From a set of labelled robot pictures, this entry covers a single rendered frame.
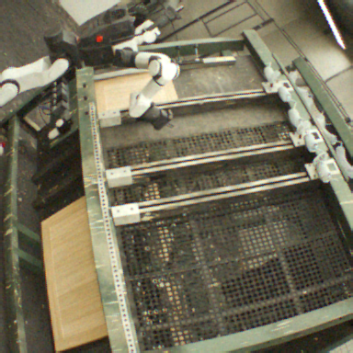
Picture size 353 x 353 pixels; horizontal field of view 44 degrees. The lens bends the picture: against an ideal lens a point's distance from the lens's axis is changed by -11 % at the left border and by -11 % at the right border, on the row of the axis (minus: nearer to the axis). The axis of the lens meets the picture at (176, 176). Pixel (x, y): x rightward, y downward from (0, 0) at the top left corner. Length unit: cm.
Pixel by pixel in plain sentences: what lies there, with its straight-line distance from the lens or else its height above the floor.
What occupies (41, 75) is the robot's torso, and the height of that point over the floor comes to 83.
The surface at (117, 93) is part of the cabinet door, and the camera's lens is 295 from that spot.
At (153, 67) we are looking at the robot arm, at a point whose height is 143.
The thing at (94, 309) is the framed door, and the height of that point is 57.
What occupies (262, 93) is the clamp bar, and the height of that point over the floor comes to 177.
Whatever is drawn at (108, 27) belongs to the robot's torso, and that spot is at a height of 131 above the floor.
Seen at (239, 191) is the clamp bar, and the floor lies 145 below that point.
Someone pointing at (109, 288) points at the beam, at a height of 84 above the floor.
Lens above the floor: 187
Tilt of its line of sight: 16 degrees down
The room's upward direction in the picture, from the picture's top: 61 degrees clockwise
